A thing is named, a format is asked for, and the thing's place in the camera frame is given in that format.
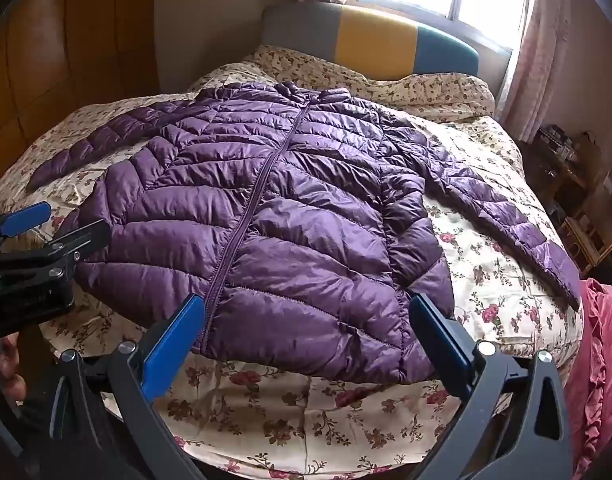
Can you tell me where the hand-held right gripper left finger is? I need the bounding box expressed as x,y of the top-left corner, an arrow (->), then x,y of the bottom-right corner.
31,292 -> 207,480

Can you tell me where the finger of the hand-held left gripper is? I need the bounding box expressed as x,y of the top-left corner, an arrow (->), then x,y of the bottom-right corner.
0,201 -> 53,261
36,219 -> 112,281

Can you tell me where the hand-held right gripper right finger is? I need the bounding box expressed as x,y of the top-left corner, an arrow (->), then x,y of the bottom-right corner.
410,292 -> 584,480

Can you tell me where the purple down jacket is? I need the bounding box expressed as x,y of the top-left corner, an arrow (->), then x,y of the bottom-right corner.
26,81 -> 582,386

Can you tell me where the person's left hand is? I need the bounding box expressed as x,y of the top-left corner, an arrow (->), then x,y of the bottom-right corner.
0,332 -> 29,403

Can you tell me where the large-floral cream quilt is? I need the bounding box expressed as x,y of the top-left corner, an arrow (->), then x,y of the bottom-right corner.
0,62 -> 586,480

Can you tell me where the pink ruffled cloth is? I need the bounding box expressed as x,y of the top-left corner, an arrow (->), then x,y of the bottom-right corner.
560,277 -> 612,480

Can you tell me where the cluttered wooden side shelf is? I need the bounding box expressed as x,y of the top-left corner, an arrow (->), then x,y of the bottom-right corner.
518,122 -> 612,276

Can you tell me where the wooden wardrobe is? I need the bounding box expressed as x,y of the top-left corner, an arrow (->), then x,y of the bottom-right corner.
0,0 -> 159,196

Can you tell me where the brown paper bag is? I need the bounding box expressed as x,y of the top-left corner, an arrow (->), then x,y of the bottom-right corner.
570,130 -> 611,186

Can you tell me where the small-floral cream duvet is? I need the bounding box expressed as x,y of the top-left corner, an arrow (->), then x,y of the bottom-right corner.
186,44 -> 497,123

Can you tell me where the long pink floral curtain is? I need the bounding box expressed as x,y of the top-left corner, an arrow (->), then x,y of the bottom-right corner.
496,0 -> 586,143

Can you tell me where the grey yellow teal headboard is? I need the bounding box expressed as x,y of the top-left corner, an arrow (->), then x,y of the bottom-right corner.
260,2 -> 480,82

